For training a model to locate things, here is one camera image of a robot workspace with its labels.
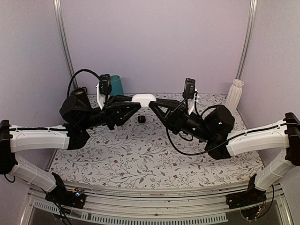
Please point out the left metal frame post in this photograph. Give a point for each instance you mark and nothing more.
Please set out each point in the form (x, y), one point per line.
(63, 36)

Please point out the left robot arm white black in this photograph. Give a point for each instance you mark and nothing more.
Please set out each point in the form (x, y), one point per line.
(15, 138)

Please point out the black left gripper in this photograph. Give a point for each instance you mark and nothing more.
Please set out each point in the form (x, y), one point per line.
(114, 114)

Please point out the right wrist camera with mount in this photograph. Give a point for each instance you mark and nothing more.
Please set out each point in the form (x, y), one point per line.
(190, 94)

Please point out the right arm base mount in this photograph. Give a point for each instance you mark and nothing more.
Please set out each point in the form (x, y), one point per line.
(245, 198)

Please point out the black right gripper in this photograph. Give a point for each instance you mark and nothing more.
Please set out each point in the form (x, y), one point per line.
(178, 120)

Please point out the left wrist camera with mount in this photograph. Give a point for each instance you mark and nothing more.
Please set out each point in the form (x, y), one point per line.
(103, 90)

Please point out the white earbud case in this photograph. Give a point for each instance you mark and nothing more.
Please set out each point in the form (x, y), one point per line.
(143, 99)

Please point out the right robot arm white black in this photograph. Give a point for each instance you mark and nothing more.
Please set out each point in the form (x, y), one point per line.
(222, 141)

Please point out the teal tapered vase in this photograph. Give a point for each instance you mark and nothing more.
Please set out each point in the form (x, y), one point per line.
(116, 84)

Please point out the right metal frame post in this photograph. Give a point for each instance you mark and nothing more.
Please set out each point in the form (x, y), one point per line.
(247, 39)

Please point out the white ribbed vase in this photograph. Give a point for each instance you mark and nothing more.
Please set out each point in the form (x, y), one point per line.
(234, 95)

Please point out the black earbud case left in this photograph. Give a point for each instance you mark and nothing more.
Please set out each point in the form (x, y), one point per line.
(141, 119)

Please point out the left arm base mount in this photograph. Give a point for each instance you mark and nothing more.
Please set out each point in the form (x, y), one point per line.
(61, 196)

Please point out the metal front rail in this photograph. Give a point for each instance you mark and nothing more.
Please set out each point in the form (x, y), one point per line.
(182, 206)

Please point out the metal frame post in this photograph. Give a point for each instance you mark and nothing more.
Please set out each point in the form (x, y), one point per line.
(247, 39)
(63, 36)

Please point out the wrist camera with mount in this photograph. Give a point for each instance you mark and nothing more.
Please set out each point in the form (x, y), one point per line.
(103, 90)
(190, 94)

